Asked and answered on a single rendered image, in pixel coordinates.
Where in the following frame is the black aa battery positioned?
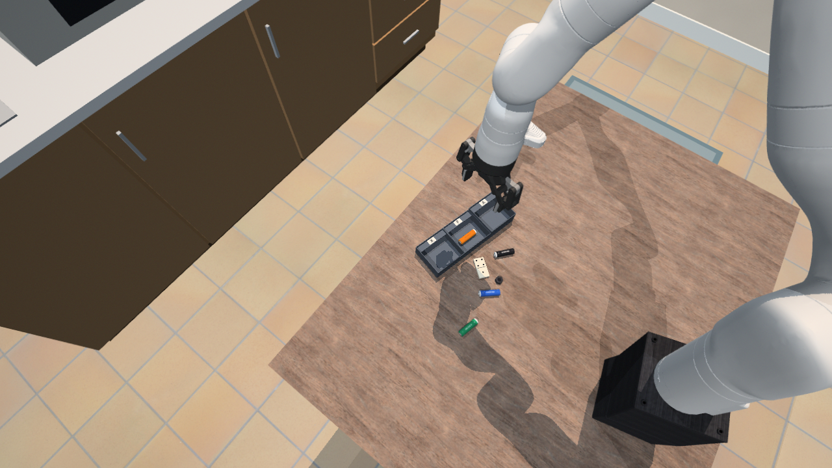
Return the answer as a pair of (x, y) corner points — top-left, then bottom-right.
(494, 248), (515, 258)

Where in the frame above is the green aa battery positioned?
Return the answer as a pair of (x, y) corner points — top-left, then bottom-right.
(459, 318), (478, 336)

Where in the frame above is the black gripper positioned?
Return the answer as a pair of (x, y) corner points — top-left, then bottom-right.
(456, 136), (523, 213)

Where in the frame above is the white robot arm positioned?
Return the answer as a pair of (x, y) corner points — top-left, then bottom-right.
(475, 0), (832, 415)

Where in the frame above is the grey rack of bins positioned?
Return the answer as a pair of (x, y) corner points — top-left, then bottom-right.
(415, 192), (515, 278)

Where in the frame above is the cream domino tile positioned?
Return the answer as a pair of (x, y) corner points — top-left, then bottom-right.
(473, 257), (489, 279)

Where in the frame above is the orange aa battery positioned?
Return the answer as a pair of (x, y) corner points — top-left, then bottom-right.
(458, 229), (476, 244)

